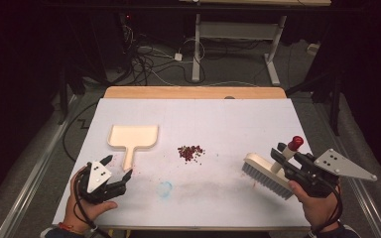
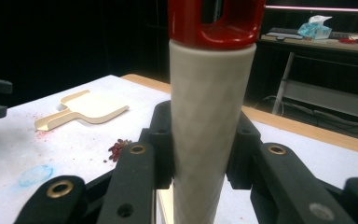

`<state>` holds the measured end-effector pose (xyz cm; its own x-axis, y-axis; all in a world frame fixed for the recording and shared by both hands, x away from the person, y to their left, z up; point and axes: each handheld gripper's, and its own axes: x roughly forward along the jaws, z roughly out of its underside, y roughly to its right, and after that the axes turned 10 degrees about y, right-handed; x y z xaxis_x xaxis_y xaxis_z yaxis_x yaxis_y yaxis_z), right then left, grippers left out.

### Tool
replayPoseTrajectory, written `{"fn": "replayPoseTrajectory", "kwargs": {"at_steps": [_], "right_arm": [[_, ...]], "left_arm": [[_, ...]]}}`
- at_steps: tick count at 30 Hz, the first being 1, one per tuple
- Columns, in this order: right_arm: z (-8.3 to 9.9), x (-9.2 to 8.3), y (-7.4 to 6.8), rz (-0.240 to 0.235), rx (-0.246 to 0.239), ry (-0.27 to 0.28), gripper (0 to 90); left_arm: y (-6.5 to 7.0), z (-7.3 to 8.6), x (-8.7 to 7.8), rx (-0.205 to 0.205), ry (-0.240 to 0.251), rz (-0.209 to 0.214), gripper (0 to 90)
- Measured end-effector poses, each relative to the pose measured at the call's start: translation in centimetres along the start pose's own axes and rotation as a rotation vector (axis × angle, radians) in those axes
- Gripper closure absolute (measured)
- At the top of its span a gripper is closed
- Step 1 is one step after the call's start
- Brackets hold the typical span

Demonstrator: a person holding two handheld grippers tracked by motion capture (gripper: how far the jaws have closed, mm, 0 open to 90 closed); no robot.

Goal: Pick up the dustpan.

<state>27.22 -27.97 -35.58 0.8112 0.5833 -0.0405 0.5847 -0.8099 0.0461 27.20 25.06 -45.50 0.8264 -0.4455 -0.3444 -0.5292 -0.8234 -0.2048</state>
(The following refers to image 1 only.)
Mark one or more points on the black stand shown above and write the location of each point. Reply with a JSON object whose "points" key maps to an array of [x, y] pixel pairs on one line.
{"points": [[334, 99], [64, 95]]}

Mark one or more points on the metal floor rail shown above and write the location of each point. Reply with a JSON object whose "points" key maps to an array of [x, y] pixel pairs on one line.
{"points": [[373, 208], [33, 178]]}

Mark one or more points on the cream dustpan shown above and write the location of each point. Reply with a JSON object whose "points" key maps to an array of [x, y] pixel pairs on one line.
{"points": [[132, 137]]}

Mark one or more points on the white power adapter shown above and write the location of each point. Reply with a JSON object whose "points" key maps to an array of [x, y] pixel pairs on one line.
{"points": [[178, 57]]}

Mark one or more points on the white table mat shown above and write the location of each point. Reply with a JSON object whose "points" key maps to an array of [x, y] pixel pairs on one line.
{"points": [[211, 125]]}

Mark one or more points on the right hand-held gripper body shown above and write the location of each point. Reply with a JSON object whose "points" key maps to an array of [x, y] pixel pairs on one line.
{"points": [[314, 175]]}

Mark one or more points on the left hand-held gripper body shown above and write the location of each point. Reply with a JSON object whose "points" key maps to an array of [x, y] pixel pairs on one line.
{"points": [[96, 180]]}

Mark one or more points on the white brush with red knob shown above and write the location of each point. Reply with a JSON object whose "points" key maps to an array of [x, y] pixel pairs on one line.
{"points": [[261, 164]]}

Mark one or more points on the person's left hand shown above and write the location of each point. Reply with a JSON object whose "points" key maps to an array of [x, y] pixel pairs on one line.
{"points": [[92, 211]]}

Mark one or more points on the wooden table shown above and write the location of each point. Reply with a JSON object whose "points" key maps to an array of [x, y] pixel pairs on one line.
{"points": [[195, 92]]}

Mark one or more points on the pile of red crumbs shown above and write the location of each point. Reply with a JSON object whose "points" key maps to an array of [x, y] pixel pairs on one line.
{"points": [[188, 152]]}

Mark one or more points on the person's right hand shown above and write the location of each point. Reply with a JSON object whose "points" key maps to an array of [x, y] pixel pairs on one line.
{"points": [[314, 208]]}

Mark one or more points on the white desk frame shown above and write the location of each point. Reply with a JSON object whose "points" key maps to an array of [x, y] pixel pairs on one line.
{"points": [[238, 29]]}

